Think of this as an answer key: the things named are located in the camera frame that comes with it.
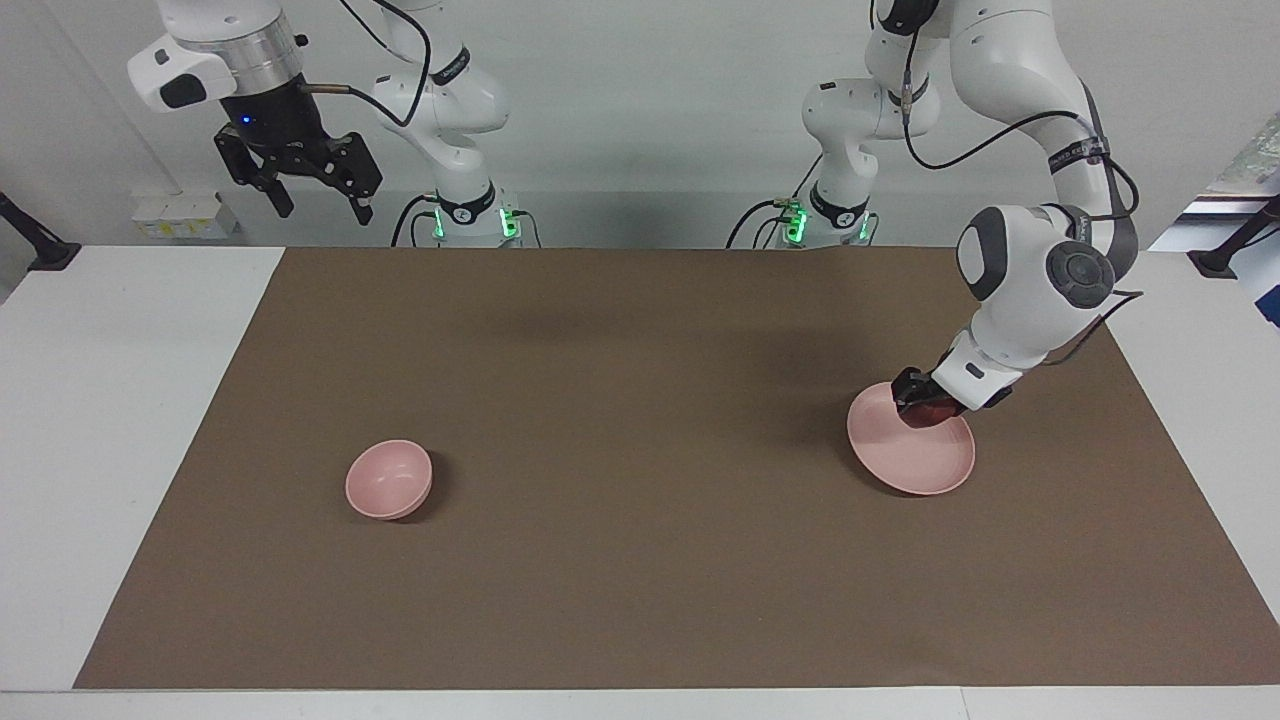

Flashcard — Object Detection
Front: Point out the blue object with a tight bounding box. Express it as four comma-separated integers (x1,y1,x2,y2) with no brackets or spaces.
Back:
1240,255,1280,329

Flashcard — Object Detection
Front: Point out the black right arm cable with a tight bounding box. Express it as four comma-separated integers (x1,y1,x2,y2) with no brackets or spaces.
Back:
300,0,433,128

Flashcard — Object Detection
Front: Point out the red apple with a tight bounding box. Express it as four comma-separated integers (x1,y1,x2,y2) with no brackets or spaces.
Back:
900,398,963,429

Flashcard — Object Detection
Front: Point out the brown table mat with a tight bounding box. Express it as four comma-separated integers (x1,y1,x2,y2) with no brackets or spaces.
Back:
73,247,1280,691

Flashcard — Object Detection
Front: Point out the pink plate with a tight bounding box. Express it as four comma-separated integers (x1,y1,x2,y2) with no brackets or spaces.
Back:
847,381,976,496

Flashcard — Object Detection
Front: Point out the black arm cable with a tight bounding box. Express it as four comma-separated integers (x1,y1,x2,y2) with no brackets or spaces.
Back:
300,0,433,128
900,55,1144,368

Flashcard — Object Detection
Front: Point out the pink bowl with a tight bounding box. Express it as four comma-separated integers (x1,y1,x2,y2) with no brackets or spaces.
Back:
345,439,433,521

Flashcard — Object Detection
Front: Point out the black base cable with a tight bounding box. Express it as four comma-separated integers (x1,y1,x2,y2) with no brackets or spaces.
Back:
390,194,441,248
726,155,823,249

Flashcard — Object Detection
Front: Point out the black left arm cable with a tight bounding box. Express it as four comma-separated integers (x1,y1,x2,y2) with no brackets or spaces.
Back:
900,55,1144,368

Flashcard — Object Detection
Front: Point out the white wall socket box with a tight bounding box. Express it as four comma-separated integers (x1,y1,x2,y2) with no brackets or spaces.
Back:
132,193,239,242

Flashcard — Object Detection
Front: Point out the black clamp stand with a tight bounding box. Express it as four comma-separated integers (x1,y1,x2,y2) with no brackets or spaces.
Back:
0,192,82,272
1188,195,1280,279

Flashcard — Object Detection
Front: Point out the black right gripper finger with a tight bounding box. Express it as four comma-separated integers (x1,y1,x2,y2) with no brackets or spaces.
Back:
214,128,297,219
318,132,384,226

